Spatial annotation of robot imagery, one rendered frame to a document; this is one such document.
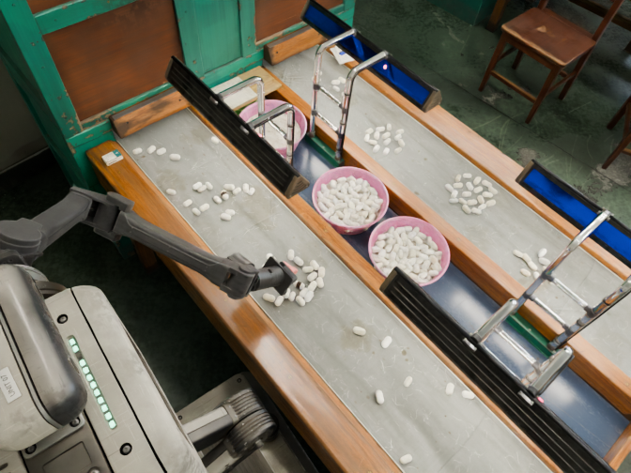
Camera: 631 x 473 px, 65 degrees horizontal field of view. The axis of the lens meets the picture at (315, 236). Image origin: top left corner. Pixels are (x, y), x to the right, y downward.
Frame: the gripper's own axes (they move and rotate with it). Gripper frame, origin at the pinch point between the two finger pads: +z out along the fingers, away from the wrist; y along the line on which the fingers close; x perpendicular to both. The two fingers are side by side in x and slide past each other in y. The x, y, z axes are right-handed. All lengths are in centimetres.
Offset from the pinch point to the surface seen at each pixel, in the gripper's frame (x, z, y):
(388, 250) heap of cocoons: -13.7, 30.5, -9.6
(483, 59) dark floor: -85, 240, 82
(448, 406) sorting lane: 1, 12, -56
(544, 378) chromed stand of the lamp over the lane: -31, -8, -65
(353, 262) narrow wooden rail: -7.2, 18.5, -6.6
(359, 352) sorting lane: 6.1, 5.7, -28.8
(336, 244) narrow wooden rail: -7.4, 18.8, 1.8
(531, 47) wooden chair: -102, 187, 43
